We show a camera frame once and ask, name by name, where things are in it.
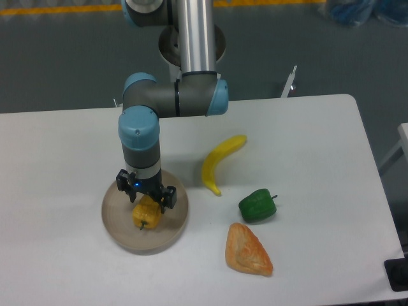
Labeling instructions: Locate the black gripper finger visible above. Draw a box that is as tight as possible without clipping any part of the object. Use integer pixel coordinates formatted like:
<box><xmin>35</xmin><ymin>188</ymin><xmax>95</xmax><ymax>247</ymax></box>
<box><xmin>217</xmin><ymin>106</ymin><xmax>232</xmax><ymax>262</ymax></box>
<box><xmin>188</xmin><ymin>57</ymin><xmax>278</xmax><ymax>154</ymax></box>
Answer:
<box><xmin>152</xmin><ymin>185</ymin><xmax>177</xmax><ymax>214</ymax></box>
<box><xmin>115</xmin><ymin>169</ymin><xmax>138</xmax><ymax>203</ymax></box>

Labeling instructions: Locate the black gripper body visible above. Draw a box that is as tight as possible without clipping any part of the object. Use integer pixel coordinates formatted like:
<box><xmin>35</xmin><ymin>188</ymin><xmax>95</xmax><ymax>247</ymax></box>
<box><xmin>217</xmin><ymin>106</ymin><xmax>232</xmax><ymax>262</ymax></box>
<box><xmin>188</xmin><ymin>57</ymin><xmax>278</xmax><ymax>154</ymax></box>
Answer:
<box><xmin>127</xmin><ymin>171</ymin><xmax>163</xmax><ymax>200</ymax></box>

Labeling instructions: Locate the yellow bell pepper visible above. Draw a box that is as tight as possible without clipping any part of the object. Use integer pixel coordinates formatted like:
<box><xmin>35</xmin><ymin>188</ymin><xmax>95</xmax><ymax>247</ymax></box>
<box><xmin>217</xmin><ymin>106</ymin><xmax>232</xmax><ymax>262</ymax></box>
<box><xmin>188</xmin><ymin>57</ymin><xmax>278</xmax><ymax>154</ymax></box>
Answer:
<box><xmin>132</xmin><ymin>195</ymin><xmax>162</xmax><ymax>230</ymax></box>

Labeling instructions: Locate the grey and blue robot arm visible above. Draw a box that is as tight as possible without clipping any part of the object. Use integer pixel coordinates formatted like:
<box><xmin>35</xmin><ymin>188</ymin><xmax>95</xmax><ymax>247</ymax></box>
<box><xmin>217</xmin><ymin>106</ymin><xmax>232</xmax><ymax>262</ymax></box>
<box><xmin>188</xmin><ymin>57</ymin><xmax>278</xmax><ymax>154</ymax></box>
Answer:
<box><xmin>116</xmin><ymin>1</ymin><xmax>229</xmax><ymax>212</ymax></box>

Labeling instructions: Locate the beige round plate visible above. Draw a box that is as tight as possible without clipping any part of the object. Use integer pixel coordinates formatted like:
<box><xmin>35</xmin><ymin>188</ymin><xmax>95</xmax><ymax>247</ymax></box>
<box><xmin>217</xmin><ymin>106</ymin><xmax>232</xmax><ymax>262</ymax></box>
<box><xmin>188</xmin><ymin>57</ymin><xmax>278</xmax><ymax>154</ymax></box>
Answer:
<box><xmin>101</xmin><ymin>171</ymin><xmax>189</xmax><ymax>255</ymax></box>

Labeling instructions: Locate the green bell pepper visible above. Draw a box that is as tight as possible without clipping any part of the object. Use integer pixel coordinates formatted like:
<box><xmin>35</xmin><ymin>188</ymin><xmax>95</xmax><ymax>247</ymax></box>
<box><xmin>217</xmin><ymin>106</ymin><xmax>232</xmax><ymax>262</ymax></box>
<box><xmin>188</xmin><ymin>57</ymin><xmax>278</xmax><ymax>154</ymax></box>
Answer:
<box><xmin>238</xmin><ymin>188</ymin><xmax>277</xmax><ymax>222</ymax></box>

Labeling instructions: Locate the yellow banana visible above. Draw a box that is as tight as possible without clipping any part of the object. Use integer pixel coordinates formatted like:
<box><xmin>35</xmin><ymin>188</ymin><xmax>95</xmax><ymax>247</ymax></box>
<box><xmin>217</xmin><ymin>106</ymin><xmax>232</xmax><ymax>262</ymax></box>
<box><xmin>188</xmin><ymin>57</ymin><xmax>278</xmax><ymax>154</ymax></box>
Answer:
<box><xmin>201</xmin><ymin>135</ymin><xmax>247</xmax><ymax>196</ymax></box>

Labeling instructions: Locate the triangular golden pastry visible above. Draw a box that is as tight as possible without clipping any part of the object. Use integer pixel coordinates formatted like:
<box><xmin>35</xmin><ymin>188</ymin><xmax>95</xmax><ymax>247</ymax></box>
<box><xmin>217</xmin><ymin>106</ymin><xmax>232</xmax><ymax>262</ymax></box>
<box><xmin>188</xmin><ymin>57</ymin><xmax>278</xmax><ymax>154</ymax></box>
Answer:
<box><xmin>224</xmin><ymin>222</ymin><xmax>273</xmax><ymax>277</ymax></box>

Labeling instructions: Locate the black device at table edge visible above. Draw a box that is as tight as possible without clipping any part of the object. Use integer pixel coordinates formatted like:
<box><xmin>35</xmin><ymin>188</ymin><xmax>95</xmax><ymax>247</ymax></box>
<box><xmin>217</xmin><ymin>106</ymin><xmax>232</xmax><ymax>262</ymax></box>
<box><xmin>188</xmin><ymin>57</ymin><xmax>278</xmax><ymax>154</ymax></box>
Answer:
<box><xmin>384</xmin><ymin>258</ymin><xmax>408</xmax><ymax>292</ymax></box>

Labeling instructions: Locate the white furniture at right edge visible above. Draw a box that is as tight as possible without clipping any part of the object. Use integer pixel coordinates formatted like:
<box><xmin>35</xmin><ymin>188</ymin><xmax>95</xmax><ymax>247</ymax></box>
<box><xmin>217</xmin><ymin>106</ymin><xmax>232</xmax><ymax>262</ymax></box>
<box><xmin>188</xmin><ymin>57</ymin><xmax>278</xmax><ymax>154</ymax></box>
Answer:
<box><xmin>377</xmin><ymin>123</ymin><xmax>407</xmax><ymax>177</ymax></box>

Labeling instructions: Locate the blue plastic bag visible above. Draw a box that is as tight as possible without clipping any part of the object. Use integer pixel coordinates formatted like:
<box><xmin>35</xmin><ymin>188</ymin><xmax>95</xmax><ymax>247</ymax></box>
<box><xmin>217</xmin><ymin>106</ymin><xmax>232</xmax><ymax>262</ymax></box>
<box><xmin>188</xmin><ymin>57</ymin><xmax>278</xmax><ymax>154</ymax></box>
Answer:
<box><xmin>324</xmin><ymin>0</ymin><xmax>407</xmax><ymax>27</ymax></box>

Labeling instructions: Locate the white metal frame right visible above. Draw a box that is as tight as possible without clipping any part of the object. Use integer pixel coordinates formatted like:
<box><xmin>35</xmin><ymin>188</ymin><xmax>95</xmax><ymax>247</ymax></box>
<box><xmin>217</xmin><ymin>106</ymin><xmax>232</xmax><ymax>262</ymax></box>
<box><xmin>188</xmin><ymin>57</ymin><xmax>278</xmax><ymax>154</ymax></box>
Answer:
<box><xmin>280</xmin><ymin>65</ymin><xmax>297</xmax><ymax>98</ymax></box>

